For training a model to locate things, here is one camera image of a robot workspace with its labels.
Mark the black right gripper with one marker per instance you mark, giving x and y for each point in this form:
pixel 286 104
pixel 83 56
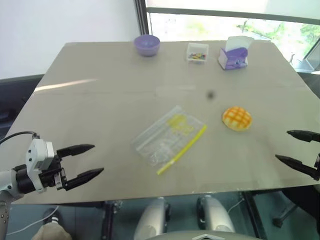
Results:
pixel 317 170

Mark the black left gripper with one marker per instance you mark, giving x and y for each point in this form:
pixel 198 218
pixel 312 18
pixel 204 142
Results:
pixel 51 176

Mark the round orange checkered bread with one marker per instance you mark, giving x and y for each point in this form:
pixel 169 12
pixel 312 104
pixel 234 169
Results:
pixel 237 118

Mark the clear yellow-zip plastic bag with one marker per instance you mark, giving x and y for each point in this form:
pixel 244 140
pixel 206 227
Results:
pixel 165 140

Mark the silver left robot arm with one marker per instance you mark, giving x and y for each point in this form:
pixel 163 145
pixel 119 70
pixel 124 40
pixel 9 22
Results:
pixel 23 178

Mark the black metal table leg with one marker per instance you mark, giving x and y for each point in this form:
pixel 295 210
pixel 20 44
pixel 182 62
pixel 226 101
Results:
pixel 252 215
pixel 108 220

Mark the black chair base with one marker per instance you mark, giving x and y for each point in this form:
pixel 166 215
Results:
pixel 285 212

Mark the person leg with black shoe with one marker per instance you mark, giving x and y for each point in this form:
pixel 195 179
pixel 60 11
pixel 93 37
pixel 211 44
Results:
pixel 51 228

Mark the silver rounded robot leg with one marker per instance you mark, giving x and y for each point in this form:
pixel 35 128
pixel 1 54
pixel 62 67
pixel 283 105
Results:
pixel 150 217
pixel 215 215

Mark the dark bench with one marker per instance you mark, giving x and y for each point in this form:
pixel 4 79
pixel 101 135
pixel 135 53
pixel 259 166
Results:
pixel 17 95

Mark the clear glass panel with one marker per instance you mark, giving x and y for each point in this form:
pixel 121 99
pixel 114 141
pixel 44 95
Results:
pixel 312 58

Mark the purple and white tissue box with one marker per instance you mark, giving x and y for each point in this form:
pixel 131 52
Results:
pixel 232 60

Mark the white tissue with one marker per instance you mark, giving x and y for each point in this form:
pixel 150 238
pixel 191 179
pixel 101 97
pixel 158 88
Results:
pixel 238 42

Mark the grey robot torso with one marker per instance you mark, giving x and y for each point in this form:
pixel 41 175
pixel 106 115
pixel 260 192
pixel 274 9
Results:
pixel 200 236

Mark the purple bowl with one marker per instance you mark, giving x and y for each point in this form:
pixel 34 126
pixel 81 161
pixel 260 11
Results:
pixel 147 46

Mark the clear box with coloured pieces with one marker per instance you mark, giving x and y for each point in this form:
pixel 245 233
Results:
pixel 197 53

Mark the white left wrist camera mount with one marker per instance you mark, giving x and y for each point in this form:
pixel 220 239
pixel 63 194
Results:
pixel 37 155

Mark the dark window frame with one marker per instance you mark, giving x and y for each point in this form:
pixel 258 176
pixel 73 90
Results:
pixel 142 20

